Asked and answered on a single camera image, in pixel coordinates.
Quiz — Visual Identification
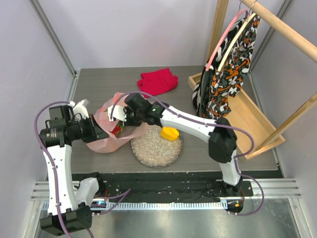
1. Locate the pink clothes hanger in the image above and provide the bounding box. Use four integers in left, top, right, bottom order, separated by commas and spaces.
205, 8, 248, 71

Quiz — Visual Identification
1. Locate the black white striped garment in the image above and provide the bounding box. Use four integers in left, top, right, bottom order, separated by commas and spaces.
192, 67, 213, 117

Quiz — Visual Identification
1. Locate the yellow fake bell pepper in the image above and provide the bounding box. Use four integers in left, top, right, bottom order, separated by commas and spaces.
160, 127, 180, 141

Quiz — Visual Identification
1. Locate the pink plastic bag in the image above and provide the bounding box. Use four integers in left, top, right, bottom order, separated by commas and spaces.
86, 93, 150, 153

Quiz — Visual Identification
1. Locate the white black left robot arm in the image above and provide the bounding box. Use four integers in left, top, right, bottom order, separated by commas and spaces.
34, 100, 109, 237

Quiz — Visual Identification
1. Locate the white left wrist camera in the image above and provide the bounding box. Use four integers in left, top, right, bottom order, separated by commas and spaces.
68, 99, 89, 121

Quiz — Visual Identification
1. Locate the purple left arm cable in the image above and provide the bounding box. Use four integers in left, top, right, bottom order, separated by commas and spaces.
34, 100, 132, 238

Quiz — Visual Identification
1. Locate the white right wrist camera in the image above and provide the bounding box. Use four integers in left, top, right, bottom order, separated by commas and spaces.
107, 105, 127, 121

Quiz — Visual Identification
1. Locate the red folded cloth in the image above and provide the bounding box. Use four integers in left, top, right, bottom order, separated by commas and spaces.
137, 68, 178, 96

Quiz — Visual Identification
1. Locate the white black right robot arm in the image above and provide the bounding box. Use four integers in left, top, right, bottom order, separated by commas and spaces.
123, 93, 243, 196

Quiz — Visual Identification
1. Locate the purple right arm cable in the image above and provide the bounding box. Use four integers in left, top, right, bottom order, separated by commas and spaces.
110, 91, 264, 216

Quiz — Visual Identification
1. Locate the cream clothes hanger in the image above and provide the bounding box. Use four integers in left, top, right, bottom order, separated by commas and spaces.
217, 13, 256, 72

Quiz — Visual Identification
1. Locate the red fake dragon fruit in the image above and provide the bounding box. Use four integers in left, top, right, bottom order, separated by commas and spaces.
111, 121, 125, 137

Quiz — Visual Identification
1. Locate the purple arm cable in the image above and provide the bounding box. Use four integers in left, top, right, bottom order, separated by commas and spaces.
34, 100, 132, 238
110, 91, 264, 216

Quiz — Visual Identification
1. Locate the patterned orange black garment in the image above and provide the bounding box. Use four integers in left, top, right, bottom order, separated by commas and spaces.
203, 15, 261, 120

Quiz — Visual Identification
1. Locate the round plate of rice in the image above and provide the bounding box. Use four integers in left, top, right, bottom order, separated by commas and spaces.
130, 125, 183, 168

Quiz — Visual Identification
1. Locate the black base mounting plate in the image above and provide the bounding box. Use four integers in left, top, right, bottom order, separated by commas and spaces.
47, 170, 284, 202

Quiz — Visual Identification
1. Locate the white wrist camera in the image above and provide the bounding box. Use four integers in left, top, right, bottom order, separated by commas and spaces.
107, 105, 127, 121
68, 99, 89, 121

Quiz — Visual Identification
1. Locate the wooden clothes rack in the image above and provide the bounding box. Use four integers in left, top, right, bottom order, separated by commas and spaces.
188, 0, 317, 161

